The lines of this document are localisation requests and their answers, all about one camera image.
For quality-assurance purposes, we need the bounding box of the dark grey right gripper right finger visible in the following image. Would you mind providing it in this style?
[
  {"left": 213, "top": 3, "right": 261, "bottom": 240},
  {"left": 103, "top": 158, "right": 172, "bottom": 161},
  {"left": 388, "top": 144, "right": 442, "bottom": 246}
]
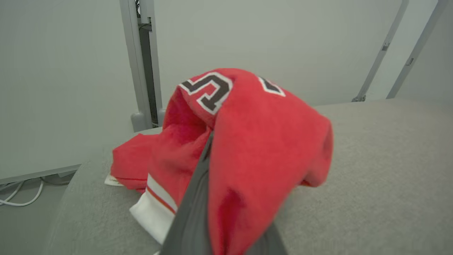
[{"left": 246, "top": 223, "right": 288, "bottom": 255}]

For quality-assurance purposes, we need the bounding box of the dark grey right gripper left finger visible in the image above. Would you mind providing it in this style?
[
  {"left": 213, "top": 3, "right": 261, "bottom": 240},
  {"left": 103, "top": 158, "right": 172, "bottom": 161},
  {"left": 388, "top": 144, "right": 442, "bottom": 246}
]
[{"left": 159, "top": 131, "right": 214, "bottom": 255}]

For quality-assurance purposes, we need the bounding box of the red jersey with white trim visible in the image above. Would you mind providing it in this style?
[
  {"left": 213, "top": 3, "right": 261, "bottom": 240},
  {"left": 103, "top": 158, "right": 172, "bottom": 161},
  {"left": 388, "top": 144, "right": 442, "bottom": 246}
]
[{"left": 104, "top": 68, "right": 334, "bottom": 255}]

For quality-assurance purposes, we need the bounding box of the wide white partition panel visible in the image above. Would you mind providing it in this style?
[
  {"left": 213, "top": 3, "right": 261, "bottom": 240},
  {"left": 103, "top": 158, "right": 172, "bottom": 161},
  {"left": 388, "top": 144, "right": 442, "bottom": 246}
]
[{"left": 154, "top": 0, "right": 439, "bottom": 107}]

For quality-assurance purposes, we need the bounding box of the grey partition post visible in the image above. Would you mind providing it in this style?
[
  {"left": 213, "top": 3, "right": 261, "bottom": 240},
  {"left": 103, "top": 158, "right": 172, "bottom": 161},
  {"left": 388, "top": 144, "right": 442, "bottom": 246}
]
[
  {"left": 119, "top": 0, "right": 153, "bottom": 132},
  {"left": 140, "top": 0, "right": 166, "bottom": 126}
]

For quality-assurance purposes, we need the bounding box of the thick white looped cable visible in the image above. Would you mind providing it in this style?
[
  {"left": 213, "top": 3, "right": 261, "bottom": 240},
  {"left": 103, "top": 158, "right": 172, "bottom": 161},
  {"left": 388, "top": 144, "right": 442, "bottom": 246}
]
[{"left": 0, "top": 179, "right": 45, "bottom": 207}]

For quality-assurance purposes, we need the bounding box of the grey slanted frame leg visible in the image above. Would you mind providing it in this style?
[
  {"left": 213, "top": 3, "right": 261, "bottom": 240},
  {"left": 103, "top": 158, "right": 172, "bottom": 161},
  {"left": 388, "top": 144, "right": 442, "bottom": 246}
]
[
  {"left": 352, "top": 0, "right": 410, "bottom": 103},
  {"left": 386, "top": 0, "right": 451, "bottom": 100}
]

